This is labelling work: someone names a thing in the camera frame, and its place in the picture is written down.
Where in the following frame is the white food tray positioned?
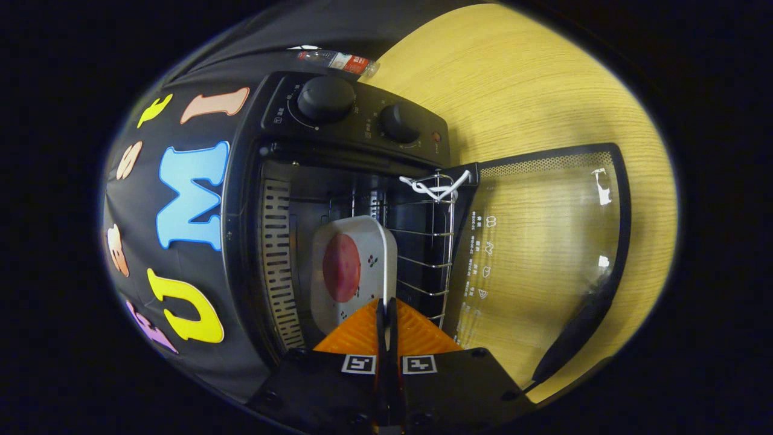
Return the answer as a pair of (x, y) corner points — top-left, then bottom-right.
(310, 215), (398, 336)

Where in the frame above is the black toaster oven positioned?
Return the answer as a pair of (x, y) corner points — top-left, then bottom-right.
(220, 71), (633, 393)

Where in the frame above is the clear water bottle red label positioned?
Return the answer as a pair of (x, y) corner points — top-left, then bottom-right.
(296, 48), (381, 78)

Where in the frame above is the metal oven rack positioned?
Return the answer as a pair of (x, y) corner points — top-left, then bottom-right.
(329, 172), (457, 330)

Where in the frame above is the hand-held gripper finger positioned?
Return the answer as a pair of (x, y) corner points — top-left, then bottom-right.
(248, 297), (387, 433)
(386, 297), (535, 433)

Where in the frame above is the white string tie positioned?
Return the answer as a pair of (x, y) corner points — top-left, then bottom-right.
(399, 169), (473, 203)

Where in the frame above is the pink ham slice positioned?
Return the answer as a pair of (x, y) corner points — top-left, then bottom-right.
(322, 234), (362, 303)

